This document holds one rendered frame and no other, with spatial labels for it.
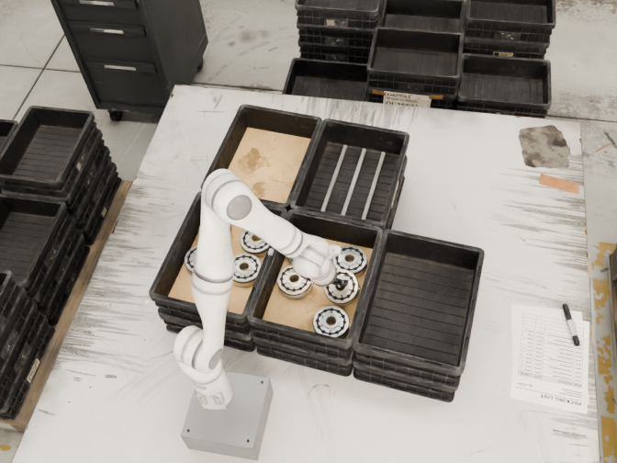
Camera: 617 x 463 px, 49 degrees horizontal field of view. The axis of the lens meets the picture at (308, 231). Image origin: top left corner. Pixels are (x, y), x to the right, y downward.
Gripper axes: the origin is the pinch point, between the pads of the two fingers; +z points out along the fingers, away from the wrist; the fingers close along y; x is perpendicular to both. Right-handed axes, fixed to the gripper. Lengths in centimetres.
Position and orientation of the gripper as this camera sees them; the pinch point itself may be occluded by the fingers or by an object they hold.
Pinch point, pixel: (329, 281)
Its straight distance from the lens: 195.4
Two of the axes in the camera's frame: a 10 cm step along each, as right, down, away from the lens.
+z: 1.7, 2.7, 9.5
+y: 9.7, 1.1, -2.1
